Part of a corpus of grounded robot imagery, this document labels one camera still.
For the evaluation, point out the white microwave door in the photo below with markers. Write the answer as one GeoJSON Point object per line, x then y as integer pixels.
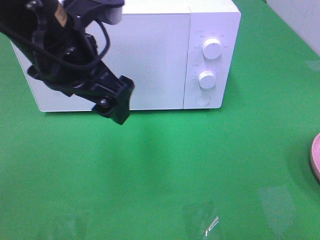
{"type": "Point", "coordinates": [149, 48]}

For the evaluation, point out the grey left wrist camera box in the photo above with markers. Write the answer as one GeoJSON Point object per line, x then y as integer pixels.
{"type": "Point", "coordinates": [86, 11]}

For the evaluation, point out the white microwave oven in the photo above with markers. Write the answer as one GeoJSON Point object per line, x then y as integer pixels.
{"type": "Point", "coordinates": [208, 18]}

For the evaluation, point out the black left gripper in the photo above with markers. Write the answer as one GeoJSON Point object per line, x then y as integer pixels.
{"type": "Point", "coordinates": [69, 64]}

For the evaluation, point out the round white door button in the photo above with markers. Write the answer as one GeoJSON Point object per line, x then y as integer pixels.
{"type": "Point", "coordinates": [203, 99]}

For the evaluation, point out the white microwave knob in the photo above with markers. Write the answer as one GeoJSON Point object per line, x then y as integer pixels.
{"type": "Point", "coordinates": [212, 48]}
{"type": "Point", "coordinates": [207, 79]}

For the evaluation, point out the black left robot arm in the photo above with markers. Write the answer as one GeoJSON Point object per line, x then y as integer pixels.
{"type": "Point", "coordinates": [13, 16]}

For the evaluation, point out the green table cloth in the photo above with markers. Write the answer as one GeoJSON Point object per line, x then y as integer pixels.
{"type": "Point", "coordinates": [241, 172]}

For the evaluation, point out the pink round plate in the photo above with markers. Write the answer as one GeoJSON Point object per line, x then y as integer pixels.
{"type": "Point", "coordinates": [314, 157]}

